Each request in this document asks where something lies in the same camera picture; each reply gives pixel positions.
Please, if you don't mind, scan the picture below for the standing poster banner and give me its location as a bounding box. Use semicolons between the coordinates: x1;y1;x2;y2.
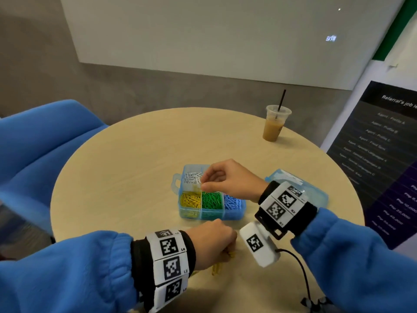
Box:
321;0;417;252

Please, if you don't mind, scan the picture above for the person's right hand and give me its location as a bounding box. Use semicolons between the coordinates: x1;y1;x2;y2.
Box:
201;159;269;203

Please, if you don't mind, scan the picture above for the bunch of green paper clips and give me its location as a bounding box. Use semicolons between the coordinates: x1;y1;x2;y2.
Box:
201;192;224;210

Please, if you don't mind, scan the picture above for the pile of coloured paper clips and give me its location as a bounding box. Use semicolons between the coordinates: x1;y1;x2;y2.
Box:
210;243;238;276

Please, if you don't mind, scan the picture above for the bunch of blue paper clips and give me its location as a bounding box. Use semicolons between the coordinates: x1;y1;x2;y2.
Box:
224;195;246;213

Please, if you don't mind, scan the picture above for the person's left forearm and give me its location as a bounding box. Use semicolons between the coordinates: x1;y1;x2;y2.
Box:
0;230;196;313

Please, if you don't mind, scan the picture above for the blue upholstered chair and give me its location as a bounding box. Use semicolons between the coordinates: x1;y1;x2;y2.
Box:
0;100;108;235

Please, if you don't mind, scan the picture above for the black camera cable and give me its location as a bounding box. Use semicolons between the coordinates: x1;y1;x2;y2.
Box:
277;247;327;313

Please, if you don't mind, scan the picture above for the iced coffee plastic cup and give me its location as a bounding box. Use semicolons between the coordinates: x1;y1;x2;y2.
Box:
262;105;293;142

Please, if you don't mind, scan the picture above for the blue transparent box lid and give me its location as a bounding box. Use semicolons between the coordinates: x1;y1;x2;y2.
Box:
264;169;330;209

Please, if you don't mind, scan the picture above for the bunch of yellow paper clips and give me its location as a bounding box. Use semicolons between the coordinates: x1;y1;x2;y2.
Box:
180;192;202;210

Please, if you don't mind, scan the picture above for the person's left hand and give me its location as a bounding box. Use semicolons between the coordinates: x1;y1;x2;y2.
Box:
185;220;237;271

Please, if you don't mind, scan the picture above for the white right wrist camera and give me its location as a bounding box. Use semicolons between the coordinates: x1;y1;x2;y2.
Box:
238;221;281;268

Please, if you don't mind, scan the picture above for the left wrist marker band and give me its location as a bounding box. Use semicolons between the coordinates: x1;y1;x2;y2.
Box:
146;229;191;313

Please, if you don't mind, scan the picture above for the round wooden table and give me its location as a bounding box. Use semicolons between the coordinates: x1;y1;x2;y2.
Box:
50;107;366;313

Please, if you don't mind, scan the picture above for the white wall board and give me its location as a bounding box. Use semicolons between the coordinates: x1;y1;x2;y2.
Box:
59;0;408;90

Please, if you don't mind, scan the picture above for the wrist marker band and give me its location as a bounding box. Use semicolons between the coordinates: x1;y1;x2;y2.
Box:
259;182;307;226
146;229;191;313

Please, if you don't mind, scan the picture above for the right wrist marker band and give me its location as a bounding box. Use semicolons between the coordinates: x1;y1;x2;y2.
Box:
259;182;307;226

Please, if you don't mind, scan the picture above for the blue compartment organizer box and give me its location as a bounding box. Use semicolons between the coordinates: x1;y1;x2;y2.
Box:
171;164;248;221

